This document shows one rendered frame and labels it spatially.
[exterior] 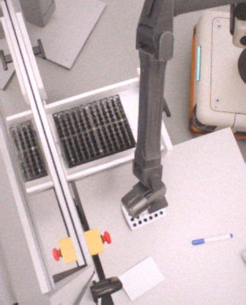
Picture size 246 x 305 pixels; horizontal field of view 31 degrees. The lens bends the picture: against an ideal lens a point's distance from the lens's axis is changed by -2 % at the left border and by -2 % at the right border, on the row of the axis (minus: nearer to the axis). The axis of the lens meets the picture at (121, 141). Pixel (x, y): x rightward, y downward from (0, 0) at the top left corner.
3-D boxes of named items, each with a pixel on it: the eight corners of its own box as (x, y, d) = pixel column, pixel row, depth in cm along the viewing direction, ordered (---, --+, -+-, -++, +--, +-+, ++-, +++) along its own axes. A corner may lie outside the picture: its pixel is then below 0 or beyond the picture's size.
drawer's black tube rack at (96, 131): (117, 100, 148) (118, 93, 142) (135, 149, 144) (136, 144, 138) (53, 120, 145) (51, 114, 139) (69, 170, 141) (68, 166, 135)
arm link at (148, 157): (178, 30, 100) (153, 20, 108) (157, 32, 97) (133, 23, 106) (165, 188, 120) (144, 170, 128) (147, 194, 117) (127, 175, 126)
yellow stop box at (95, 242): (99, 228, 137) (99, 226, 130) (107, 250, 135) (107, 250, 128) (83, 233, 136) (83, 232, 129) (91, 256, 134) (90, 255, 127)
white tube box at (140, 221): (154, 193, 148) (156, 191, 144) (165, 215, 146) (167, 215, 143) (121, 207, 146) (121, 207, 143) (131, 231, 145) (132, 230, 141)
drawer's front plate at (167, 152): (139, 79, 152) (141, 66, 142) (168, 157, 145) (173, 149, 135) (134, 81, 152) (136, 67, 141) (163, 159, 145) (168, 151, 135)
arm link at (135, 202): (159, 173, 117) (142, 158, 124) (124, 199, 115) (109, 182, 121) (172, 201, 124) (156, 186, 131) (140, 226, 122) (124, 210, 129)
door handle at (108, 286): (116, 272, 84) (120, 276, 66) (121, 285, 83) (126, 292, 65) (92, 280, 83) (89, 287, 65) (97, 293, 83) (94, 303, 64)
